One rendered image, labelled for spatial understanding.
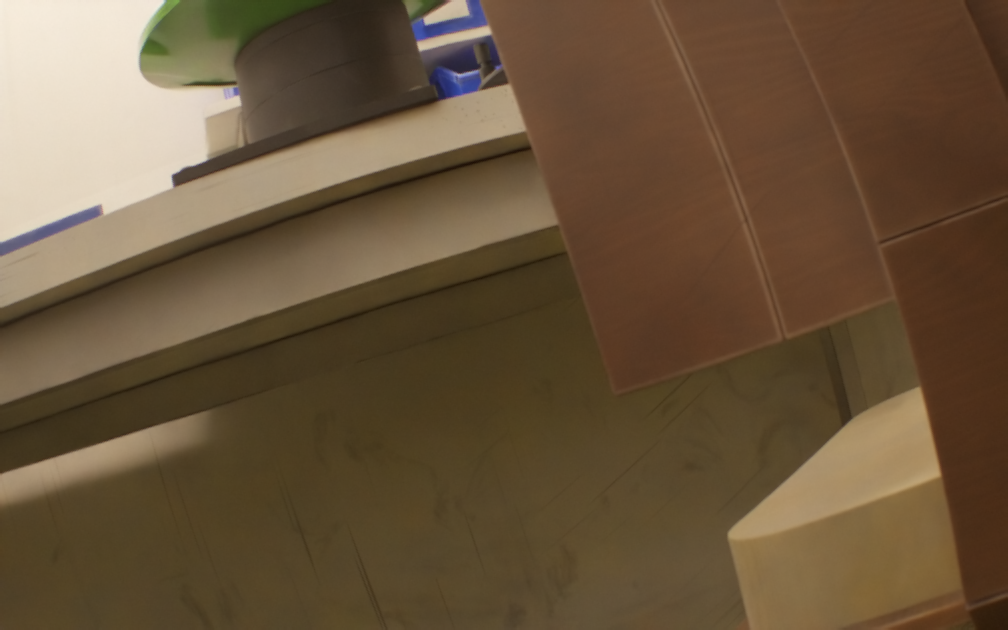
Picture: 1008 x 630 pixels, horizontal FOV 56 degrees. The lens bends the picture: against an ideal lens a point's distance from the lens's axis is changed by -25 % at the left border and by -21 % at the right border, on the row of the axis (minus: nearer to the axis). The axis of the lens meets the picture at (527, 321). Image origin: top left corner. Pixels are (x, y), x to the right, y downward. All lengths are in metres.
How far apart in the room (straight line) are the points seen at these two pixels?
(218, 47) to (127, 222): 0.16
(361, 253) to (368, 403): 0.91
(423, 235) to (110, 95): 1.09
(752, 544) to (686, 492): 1.35
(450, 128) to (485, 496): 1.02
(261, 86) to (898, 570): 0.57
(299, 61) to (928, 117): 0.54
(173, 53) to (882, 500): 0.61
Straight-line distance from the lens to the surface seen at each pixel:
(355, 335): 1.61
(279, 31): 0.82
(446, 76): 1.68
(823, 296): 0.38
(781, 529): 0.49
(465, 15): 1.67
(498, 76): 1.07
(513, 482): 1.76
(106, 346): 0.82
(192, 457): 1.71
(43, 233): 0.83
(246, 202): 0.77
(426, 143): 0.79
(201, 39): 0.83
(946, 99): 0.35
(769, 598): 0.50
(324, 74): 0.80
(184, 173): 0.78
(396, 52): 0.82
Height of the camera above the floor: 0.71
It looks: 3 degrees up
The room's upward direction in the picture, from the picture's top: 18 degrees counter-clockwise
